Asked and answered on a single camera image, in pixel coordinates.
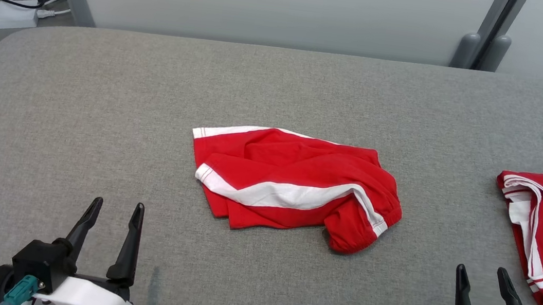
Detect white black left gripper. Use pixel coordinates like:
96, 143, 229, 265
0, 185, 151, 305

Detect red shorts with white stripes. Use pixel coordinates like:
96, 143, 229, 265
180, 118, 411, 262

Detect white power strip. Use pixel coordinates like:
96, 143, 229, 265
0, 3, 41, 39

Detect white partition panel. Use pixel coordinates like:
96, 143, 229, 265
47, 0, 500, 76

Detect black cable with teal connector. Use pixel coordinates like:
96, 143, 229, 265
0, 273, 40, 305

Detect white cable with plug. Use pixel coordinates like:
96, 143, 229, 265
34, 5, 72, 23

